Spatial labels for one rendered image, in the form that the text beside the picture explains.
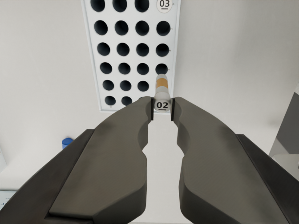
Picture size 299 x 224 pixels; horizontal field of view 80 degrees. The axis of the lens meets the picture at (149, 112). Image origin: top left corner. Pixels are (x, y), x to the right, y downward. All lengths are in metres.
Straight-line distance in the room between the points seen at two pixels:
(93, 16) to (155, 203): 0.35
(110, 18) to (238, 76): 0.16
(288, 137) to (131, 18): 0.71
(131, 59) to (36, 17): 0.12
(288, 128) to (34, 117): 0.79
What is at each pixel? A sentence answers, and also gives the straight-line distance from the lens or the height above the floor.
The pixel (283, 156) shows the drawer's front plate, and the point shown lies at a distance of 0.25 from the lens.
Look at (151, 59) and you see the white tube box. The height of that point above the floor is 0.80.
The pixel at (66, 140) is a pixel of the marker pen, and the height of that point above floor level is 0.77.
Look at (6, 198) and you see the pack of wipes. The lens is 0.48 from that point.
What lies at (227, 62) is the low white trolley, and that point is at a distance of 0.24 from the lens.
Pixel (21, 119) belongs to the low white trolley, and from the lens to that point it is 0.33.
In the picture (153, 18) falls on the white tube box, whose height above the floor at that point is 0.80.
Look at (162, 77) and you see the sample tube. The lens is 0.15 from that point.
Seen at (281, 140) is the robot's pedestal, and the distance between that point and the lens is 0.79.
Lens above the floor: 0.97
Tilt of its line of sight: 57 degrees down
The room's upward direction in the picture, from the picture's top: 174 degrees counter-clockwise
